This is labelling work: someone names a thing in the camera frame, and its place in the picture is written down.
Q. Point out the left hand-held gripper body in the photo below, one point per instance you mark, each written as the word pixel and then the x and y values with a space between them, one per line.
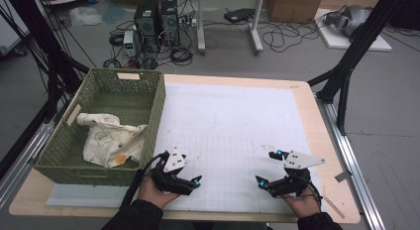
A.
pixel 173 160

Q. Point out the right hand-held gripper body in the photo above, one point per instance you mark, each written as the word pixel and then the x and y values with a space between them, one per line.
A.
pixel 298 161

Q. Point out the cream printed baby garment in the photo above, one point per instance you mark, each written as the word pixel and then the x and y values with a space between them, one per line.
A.
pixel 109 140

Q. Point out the green woven basket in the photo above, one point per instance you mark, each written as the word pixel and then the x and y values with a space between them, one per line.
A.
pixel 125 97

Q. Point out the person's left hand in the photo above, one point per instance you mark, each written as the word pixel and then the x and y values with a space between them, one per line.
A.
pixel 153 195

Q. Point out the person's right hand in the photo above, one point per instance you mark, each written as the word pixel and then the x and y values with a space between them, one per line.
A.
pixel 305 203

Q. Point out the white grid mat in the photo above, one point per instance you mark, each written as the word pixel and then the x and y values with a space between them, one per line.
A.
pixel 231 124

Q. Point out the thin wooden stick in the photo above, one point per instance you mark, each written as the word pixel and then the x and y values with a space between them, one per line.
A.
pixel 334 206

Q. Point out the grey power supply unit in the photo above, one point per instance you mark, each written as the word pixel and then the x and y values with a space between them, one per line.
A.
pixel 129 43

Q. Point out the white floor board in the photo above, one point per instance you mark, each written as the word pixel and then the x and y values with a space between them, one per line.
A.
pixel 336 41

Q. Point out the white desk leg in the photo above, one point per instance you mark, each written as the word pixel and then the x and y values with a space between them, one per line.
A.
pixel 200 25
pixel 256 28

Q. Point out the slim black computer tower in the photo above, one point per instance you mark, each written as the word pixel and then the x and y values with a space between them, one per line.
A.
pixel 170 23

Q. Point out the large black computer tower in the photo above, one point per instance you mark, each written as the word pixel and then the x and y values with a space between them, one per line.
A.
pixel 147 25

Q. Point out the black flat device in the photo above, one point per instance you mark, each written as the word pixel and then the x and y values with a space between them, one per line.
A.
pixel 239 15

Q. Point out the large cardboard box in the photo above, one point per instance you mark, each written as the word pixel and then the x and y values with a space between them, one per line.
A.
pixel 294 7

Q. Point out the grey rounded device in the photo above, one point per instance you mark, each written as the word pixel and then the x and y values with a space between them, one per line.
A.
pixel 353 18

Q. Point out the clear plastic bag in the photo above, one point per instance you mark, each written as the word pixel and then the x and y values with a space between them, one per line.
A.
pixel 85 17

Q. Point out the white cabinet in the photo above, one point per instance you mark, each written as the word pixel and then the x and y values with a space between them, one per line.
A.
pixel 10 28

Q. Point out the small grey bracket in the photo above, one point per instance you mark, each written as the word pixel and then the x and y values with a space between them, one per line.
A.
pixel 343 176

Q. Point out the aluminium rail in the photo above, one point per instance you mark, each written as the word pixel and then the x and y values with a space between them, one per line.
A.
pixel 20 167
pixel 353 164

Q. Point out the black metal frame stand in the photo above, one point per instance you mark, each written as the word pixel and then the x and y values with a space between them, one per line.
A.
pixel 44 35
pixel 360 41

